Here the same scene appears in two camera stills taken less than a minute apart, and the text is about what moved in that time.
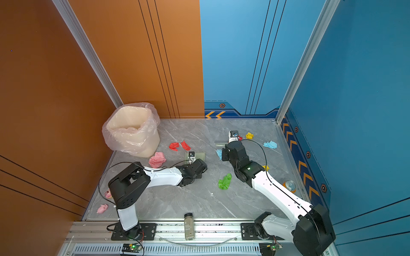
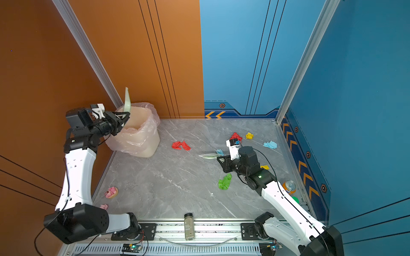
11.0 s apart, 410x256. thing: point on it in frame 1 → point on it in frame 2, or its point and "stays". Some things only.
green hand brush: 220,143 → 210,156
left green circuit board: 131,247 stays
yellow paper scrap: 249,136 stays
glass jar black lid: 189,226 stays
